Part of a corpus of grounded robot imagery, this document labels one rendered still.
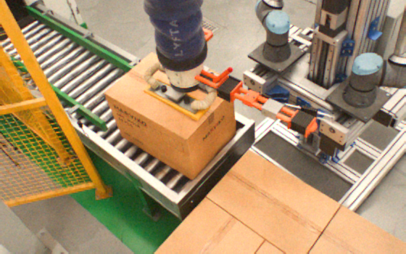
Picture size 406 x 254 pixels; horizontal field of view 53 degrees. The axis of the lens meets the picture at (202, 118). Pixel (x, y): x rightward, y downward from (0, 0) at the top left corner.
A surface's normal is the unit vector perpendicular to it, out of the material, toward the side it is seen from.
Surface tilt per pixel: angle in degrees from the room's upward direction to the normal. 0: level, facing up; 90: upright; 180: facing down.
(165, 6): 101
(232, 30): 0
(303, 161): 0
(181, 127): 0
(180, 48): 75
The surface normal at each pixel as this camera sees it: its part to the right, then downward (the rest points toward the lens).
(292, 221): -0.11, -0.65
